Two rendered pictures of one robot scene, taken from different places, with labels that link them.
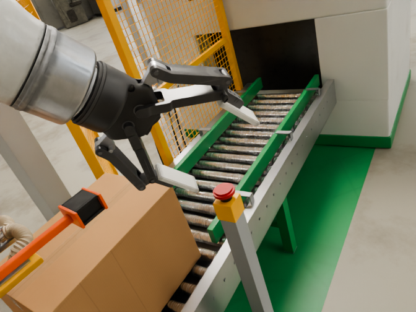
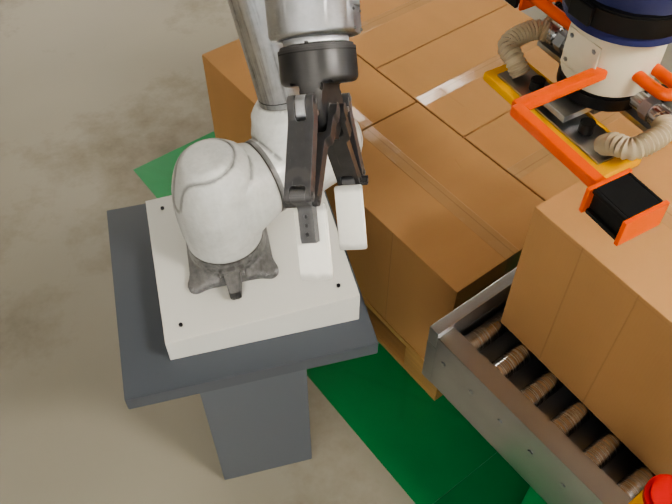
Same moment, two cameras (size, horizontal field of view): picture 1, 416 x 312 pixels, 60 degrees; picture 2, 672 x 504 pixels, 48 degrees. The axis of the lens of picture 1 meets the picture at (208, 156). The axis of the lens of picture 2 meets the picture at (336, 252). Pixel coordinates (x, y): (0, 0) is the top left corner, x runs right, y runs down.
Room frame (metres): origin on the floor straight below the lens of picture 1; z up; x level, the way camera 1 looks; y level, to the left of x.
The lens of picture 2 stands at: (0.54, -0.48, 2.03)
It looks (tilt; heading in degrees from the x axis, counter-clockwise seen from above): 51 degrees down; 102
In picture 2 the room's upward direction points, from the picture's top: straight up
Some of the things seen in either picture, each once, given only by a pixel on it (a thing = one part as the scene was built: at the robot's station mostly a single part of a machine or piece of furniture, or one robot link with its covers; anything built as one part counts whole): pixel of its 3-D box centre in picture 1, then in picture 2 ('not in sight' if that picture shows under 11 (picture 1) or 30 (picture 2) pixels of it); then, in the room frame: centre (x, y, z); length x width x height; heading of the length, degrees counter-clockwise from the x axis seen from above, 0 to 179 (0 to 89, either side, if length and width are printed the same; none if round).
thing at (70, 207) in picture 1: (83, 207); (623, 206); (0.80, 0.35, 1.20); 0.09 x 0.08 x 0.05; 42
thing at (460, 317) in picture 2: not in sight; (539, 263); (0.78, 0.74, 0.58); 0.70 x 0.03 x 0.06; 50
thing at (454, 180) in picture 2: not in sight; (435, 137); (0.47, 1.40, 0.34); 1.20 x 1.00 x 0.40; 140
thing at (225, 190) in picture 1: (224, 193); (667, 503); (0.90, -0.01, 1.02); 0.07 x 0.07 x 0.04
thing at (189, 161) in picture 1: (207, 134); not in sight; (2.12, -0.04, 0.60); 1.60 x 0.11 x 0.09; 140
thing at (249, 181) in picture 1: (283, 138); not in sight; (1.77, -0.45, 0.60); 1.60 x 0.11 x 0.09; 140
